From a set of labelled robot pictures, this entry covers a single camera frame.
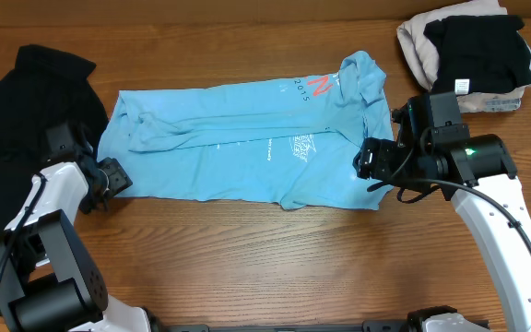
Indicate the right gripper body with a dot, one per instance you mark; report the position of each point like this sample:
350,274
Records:
388,162

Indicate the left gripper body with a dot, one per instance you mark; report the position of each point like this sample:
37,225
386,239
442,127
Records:
113,178

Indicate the light blue t-shirt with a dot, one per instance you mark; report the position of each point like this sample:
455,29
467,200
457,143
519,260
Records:
290,141

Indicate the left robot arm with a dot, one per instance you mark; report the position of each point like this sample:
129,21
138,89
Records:
48,279

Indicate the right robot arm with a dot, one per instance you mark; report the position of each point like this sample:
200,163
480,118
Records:
478,176

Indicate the black t-shirt on left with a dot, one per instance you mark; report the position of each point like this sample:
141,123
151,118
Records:
46,87

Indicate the folded beige t-shirt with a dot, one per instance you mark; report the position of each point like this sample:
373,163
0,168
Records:
423,59

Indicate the folded black t-shirt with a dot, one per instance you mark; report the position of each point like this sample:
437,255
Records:
488,51

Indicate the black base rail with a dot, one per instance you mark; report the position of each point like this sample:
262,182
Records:
390,325

